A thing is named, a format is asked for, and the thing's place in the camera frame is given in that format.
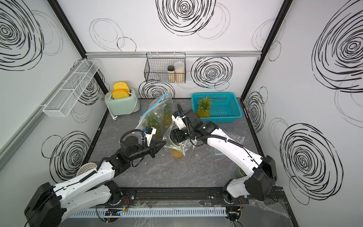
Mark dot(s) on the grey slotted cable duct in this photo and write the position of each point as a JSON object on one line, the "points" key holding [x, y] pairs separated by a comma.
{"points": [[152, 212]]}

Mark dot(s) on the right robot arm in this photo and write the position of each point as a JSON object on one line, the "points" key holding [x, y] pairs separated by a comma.
{"points": [[260, 172]]}

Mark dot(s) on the white-lid spice jar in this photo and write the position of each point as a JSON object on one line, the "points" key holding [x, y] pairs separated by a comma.
{"points": [[179, 72]]}

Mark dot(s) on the clear zip-top bag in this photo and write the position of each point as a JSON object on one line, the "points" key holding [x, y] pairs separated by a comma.
{"points": [[156, 109], [178, 141], [224, 144]]}

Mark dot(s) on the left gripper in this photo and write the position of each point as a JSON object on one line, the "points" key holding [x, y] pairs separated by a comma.
{"points": [[153, 145]]}

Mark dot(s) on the rear blue-zip clear bag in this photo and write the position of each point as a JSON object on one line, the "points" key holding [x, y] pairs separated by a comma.
{"points": [[163, 99]]}

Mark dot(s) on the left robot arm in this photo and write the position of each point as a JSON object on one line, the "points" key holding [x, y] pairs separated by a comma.
{"points": [[52, 204]]}

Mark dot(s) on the yellow pineapple green crown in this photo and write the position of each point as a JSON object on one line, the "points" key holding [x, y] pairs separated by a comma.
{"points": [[204, 107]]}

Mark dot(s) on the black wire wall basket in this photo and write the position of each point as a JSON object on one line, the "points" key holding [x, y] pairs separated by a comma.
{"points": [[157, 63]]}

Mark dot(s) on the white woven ball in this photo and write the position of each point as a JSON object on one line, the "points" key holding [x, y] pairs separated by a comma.
{"points": [[86, 167]]}

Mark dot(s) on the mint green toaster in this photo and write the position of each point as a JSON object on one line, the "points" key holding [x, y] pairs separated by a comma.
{"points": [[123, 106]]}

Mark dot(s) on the rear yellow toast slice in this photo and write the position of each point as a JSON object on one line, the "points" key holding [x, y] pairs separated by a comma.
{"points": [[121, 85]]}

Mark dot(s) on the dark-lid spice jar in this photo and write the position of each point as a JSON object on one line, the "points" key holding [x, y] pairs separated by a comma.
{"points": [[171, 74]]}

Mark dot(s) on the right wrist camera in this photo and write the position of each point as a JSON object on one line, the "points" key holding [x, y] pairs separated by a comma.
{"points": [[178, 120]]}

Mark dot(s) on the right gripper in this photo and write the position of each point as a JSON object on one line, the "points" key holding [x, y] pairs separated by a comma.
{"points": [[177, 136]]}

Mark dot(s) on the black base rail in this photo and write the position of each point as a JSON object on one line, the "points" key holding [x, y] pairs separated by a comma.
{"points": [[210, 195]]}

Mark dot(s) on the front yellow toast slice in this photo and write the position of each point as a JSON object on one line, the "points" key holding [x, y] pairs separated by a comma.
{"points": [[120, 93]]}

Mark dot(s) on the green ceramic cup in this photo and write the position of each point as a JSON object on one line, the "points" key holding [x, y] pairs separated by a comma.
{"points": [[239, 173]]}

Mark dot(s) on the teal plastic basket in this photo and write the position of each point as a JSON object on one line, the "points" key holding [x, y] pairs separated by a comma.
{"points": [[225, 107]]}

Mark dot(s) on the yellow toast slice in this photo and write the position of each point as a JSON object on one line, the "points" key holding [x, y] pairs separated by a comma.
{"points": [[120, 93], [121, 85]]}

